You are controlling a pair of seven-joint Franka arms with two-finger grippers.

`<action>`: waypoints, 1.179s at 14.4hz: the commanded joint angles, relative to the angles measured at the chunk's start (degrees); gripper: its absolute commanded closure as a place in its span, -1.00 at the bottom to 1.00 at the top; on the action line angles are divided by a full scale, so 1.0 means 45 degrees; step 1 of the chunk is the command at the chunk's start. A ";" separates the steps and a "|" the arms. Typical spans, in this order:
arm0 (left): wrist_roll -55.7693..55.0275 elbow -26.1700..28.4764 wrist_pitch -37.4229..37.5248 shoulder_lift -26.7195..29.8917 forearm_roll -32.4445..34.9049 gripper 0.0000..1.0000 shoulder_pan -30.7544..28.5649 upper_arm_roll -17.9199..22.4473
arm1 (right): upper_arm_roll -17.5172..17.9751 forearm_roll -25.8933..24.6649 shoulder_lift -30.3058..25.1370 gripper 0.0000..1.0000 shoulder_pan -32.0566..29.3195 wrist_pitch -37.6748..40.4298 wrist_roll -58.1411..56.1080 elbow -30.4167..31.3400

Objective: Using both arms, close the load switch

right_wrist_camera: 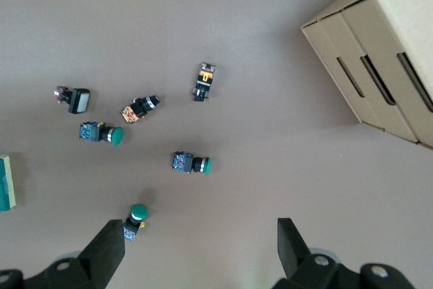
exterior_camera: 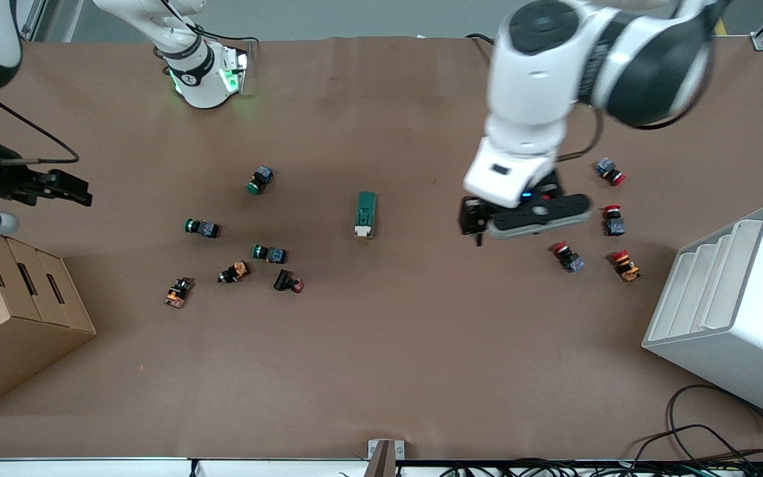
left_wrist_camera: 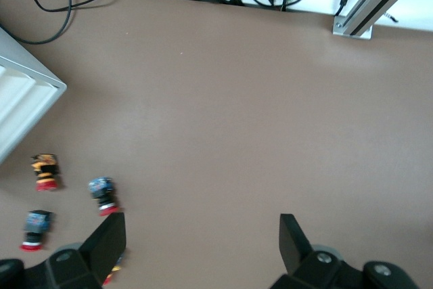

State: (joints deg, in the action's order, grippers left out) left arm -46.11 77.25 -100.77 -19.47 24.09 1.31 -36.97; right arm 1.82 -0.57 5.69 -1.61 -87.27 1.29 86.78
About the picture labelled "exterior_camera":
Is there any red blue push button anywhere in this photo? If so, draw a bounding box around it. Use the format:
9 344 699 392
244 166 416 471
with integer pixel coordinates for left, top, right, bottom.
552 241 586 274
595 157 627 186
603 205 627 237

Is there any grey metal bracket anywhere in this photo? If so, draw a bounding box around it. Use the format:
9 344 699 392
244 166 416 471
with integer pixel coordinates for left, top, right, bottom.
364 439 405 477

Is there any brown cardboard box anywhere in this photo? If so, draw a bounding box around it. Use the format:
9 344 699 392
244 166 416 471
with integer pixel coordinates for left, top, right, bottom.
0 232 97 417

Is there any red orange mushroom button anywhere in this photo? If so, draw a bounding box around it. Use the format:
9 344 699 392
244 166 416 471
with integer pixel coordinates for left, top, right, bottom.
611 249 642 283

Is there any silver base connector bracket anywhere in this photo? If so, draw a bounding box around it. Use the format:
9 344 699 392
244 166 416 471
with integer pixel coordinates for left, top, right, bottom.
221 45 251 95

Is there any black red push button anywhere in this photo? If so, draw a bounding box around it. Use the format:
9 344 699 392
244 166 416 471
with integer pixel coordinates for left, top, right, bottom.
273 268 305 293

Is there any black cable bundle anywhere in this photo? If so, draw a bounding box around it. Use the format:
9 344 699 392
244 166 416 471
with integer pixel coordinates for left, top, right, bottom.
441 456 763 477

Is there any black orange push button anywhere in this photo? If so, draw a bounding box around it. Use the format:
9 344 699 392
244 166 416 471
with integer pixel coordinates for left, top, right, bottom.
217 260 250 285
164 277 193 309

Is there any white stepped rack box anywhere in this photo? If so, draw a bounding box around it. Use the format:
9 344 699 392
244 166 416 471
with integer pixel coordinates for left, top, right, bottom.
642 205 763 426

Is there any green push button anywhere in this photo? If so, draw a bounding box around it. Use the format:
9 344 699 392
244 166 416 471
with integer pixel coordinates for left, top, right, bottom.
252 243 287 264
183 217 221 239
246 165 274 195

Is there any black looped cable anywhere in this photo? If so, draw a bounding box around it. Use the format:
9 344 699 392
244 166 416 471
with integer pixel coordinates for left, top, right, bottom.
630 384 763 464

